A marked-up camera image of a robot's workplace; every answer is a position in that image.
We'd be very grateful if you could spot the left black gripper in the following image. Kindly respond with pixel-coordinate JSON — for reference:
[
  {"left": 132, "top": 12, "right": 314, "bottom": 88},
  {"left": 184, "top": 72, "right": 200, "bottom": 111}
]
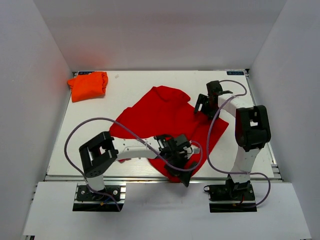
[{"left": 163, "top": 149, "right": 197, "bottom": 186}]

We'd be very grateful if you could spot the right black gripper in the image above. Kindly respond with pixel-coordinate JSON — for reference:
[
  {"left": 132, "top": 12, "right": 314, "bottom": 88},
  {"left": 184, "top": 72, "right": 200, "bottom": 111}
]
[{"left": 194, "top": 93, "right": 222, "bottom": 121}]

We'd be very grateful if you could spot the red t-shirt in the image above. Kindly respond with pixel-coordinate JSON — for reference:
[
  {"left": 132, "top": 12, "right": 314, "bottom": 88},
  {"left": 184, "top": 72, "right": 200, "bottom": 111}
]
[{"left": 108, "top": 85, "right": 230, "bottom": 184}]

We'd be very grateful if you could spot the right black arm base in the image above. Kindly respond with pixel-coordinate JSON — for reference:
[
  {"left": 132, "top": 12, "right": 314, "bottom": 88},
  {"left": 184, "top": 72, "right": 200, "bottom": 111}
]
[{"left": 203, "top": 184, "right": 257, "bottom": 213}]

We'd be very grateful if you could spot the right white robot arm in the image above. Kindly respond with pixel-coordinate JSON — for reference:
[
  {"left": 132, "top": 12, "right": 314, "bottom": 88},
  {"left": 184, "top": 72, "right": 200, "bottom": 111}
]
[{"left": 194, "top": 80, "right": 271, "bottom": 200}]

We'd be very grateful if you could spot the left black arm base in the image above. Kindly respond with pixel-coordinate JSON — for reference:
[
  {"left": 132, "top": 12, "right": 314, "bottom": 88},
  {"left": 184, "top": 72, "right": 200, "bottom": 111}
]
[{"left": 72, "top": 185, "right": 126, "bottom": 213}]

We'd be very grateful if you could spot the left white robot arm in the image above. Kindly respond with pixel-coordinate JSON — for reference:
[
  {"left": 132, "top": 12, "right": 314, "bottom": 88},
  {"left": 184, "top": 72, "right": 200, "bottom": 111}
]
[{"left": 79, "top": 131, "right": 201, "bottom": 200}]

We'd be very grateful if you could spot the blue label right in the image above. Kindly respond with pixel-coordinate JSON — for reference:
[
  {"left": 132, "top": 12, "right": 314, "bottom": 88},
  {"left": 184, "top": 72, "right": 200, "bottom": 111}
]
[{"left": 226, "top": 71, "right": 245, "bottom": 76}]

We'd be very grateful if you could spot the blue label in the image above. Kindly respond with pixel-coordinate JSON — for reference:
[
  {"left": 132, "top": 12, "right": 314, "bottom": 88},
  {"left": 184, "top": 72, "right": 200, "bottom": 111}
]
[
  {"left": 226, "top": 71, "right": 245, "bottom": 76},
  {"left": 77, "top": 71, "right": 94, "bottom": 76}
]

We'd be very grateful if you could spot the orange folded t-shirt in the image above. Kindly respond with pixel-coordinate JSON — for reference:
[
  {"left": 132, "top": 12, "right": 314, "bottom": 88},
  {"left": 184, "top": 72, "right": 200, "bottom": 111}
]
[{"left": 67, "top": 71, "right": 109, "bottom": 103}]

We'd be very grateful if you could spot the blue label left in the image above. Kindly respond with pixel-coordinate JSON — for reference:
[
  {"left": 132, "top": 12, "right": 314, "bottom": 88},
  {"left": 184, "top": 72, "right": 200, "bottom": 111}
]
[{"left": 77, "top": 71, "right": 94, "bottom": 76}]

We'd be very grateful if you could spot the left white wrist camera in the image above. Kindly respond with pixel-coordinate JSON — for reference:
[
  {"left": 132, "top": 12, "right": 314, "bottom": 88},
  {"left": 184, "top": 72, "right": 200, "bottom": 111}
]
[{"left": 187, "top": 144, "right": 201, "bottom": 155}]

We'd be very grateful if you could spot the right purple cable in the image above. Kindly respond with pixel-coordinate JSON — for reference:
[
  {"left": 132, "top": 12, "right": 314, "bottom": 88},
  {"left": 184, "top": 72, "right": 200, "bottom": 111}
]
[{"left": 206, "top": 79, "right": 272, "bottom": 208}]

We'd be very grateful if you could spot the purple cable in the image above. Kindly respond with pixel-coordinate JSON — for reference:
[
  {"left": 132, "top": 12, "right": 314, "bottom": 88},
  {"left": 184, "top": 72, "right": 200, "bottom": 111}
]
[
  {"left": 64, "top": 117, "right": 204, "bottom": 212},
  {"left": 206, "top": 79, "right": 272, "bottom": 208}
]

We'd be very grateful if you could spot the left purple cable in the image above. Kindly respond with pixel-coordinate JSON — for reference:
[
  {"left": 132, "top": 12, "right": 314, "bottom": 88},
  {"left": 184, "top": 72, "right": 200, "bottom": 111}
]
[{"left": 64, "top": 117, "right": 204, "bottom": 212}]

